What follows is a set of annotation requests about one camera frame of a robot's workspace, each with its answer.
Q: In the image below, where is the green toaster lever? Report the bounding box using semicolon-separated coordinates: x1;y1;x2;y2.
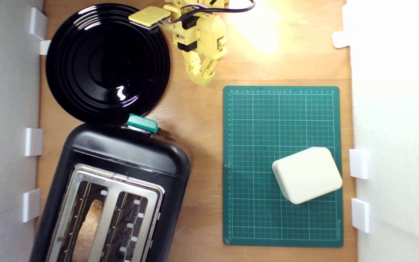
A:
126;113;159;134

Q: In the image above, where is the black two-slot toaster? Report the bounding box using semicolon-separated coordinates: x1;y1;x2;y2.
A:
29;122;192;262

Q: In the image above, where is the green cutting mat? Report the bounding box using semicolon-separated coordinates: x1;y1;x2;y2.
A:
222;86;344;248

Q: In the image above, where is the black plate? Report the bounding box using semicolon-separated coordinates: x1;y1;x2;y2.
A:
45;3;171;124

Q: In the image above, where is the white block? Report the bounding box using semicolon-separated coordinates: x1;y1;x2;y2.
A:
271;146;344;205

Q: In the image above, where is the brown bread slice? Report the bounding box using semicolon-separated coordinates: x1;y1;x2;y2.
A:
72;199;105;262

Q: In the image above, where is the black cable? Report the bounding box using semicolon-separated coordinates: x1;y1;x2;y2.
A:
179;0;256;22

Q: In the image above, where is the yellow gripper camera mount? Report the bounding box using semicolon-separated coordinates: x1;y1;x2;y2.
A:
128;6;172;30

